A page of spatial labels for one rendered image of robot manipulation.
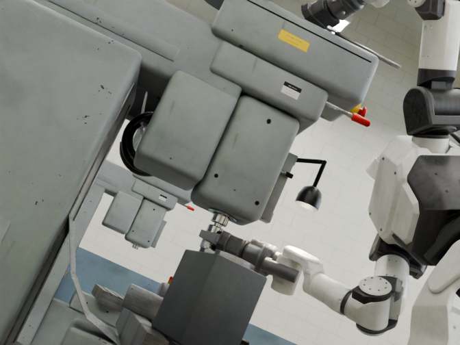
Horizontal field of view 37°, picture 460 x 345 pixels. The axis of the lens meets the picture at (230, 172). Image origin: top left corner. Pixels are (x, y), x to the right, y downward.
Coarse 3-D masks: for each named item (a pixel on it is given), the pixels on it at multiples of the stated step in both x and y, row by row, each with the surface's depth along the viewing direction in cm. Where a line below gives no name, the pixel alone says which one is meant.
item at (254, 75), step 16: (224, 48) 185; (224, 64) 185; (240, 64) 186; (256, 64) 186; (272, 64) 188; (240, 80) 185; (256, 80) 186; (272, 80) 187; (288, 80) 187; (304, 80) 189; (240, 96) 193; (256, 96) 188; (272, 96) 186; (288, 96) 187; (304, 96) 188; (320, 96) 188; (288, 112) 189; (304, 112) 187; (320, 112) 188; (304, 128) 196
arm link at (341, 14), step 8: (320, 0) 196; (328, 0) 194; (336, 0) 192; (304, 8) 198; (312, 8) 198; (320, 8) 195; (328, 8) 195; (336, 8) 193; (344, 8) 192; (304, 16) 197; (312, 16) 197; (320, 16) 197; (328, 16) 197; (336, 16) 194; (344, 16) 194; (320, 24) 199; (328, 24) 199; (336, 24) 199
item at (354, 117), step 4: (328, 104) 190; (332, 104) 190; (332, 108) 191; (336, 108) 190; (340, 108) 191; (340, 112) 191; (344, 112) 191; (348, 112) 191; (352, 116) 191; (356, 116) 190; (360, 116) 191; (356, 120) 191; (360, 120) 191; (364, 120) 191; (368, 120) 191; (360, 124) 192; (364, 124) 191; (368, 124) 191
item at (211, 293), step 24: (192, 264) 145; (216, 264) 134; (240, 264) 138; (168, 288) 152; (192, 288) 138; (216, 288) 134; (240, 288) 136; (168, 312) 144; (192, 312) 132; (216, 312) 134; (240, 312) 135; (168, 336) 138; (192, 336) 132; (216, 336) 133; (240, 336) 135
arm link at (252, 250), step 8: (224, 232) 184; (224, 240) 182; (232, 240) 184; (240, 240) 184; (248, 240) 187; (256, 240) 185; (216, 248) 184; (224, 248) 183; (232, 248) 183; (240, 248) 183; (248, 248) 182; (256, 248) 182; (240, 256) 184; (248, 256) 182; (256, 256) 182; (256, 264) 182
